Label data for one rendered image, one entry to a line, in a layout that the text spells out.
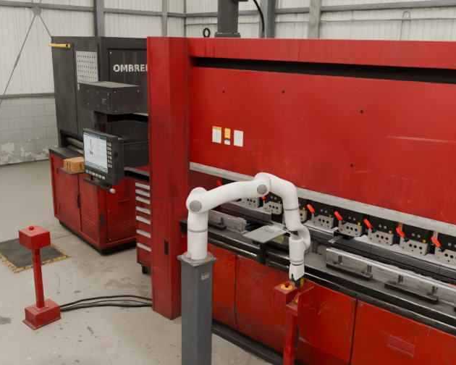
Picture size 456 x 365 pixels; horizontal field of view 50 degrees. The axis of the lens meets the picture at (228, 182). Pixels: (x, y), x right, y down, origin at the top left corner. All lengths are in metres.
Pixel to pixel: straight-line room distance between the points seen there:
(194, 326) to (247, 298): 0.71
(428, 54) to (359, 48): 0.39
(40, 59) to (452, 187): 8.26
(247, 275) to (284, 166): 0.87
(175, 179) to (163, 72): 0.83
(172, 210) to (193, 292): 1.06
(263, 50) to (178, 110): 0.85
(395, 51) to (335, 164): 0.76
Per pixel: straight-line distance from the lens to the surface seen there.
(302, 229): 2.95
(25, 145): 9.99
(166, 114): 3.74
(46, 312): 4.41
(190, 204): 2.79
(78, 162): 5.08
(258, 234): 3.40
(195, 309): 3.08
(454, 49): 2.79
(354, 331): 3.30
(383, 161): 2.98
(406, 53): 2.87
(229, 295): 3.85
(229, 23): 3.68
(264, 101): 3.37
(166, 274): 4.15
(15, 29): 9.81
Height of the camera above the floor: 2.25
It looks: 16 degrees down
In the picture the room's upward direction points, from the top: 1 degrees clockwise
